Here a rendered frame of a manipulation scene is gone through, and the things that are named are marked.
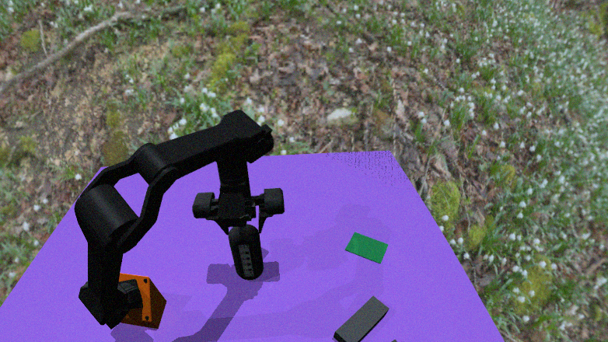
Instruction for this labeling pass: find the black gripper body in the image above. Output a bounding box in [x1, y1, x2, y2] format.
[192, 172, 285, 218]

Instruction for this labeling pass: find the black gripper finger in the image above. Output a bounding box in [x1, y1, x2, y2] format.
[206, 211, 229, 235]
[258, 208, 274, 233]

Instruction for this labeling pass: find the green rectangular block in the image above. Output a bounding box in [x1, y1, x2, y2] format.
[345, 232, 388, 263]

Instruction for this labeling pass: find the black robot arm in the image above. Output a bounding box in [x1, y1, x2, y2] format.
[74, 110, 274, 329]

